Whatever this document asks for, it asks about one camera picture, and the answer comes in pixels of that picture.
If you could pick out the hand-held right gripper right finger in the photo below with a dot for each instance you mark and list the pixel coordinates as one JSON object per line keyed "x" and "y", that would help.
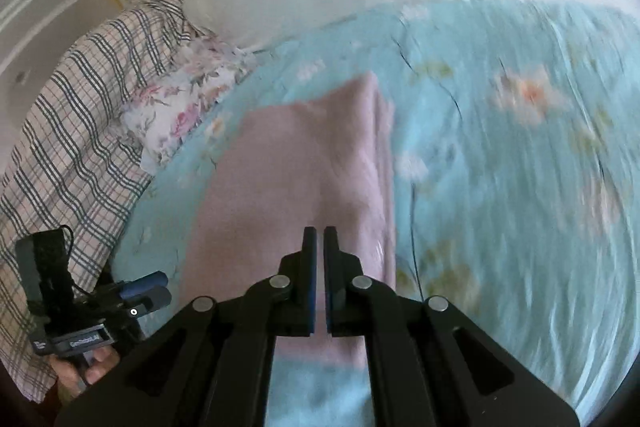
{"x": 331, "y": 269}

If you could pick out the teal floral bedsheet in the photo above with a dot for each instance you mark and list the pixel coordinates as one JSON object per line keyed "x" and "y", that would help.
{"x": 500, "y": 187}

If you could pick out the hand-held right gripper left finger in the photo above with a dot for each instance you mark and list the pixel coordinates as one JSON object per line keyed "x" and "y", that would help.
{"x": 311, "y": 299}

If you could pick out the pink floral cloth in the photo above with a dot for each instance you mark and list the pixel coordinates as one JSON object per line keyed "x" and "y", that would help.
{"x": 185, "y": 107}

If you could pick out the plaid checked cloth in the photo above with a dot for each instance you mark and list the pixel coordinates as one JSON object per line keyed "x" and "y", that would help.
{"x": 80, "y": 122}

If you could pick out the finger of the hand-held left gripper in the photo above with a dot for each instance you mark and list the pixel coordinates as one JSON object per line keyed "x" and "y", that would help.
{"x": 145, "y": 282}
{"x": 155, "y": 299}

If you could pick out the pink knit sweater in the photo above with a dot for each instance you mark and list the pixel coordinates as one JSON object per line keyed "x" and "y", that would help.
{"x": 305, "y": 162}

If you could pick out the person's left hand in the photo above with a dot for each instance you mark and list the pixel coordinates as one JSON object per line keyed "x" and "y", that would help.
{"x": 97, "y": 369}

